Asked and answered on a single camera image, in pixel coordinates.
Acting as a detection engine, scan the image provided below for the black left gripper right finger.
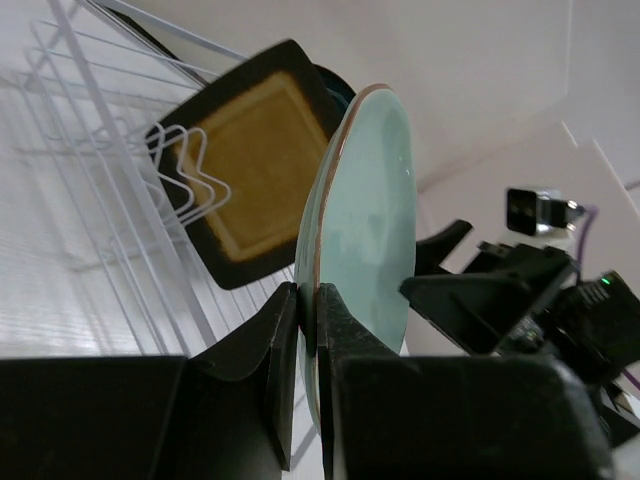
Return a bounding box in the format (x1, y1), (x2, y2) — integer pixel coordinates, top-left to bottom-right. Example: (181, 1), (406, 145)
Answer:
(316, 284), (615, 479)

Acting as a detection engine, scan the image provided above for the light green glass plate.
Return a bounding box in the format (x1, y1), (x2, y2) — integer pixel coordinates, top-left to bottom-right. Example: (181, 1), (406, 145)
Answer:
(294, 84), (417, 424)

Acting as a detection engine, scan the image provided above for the yellow square black-rimmed plate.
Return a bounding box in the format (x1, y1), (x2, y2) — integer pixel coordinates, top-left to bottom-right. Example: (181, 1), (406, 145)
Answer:
(145, 39), (344, 290)

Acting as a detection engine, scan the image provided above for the teal square plate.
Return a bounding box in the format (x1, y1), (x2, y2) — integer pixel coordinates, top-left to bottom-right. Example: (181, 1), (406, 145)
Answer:
(315, 64), (356, 115)

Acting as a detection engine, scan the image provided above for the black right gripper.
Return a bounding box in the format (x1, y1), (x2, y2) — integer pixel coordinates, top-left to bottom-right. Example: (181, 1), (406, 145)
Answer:
(400, 219), (620, 380)

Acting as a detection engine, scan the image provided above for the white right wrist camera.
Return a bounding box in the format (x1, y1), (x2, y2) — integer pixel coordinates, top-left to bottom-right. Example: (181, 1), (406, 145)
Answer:
(505, 188), (586, 237)

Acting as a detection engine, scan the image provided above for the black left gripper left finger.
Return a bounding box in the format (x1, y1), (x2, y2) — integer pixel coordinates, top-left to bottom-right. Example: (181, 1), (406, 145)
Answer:
(1, 282), (297, 479)

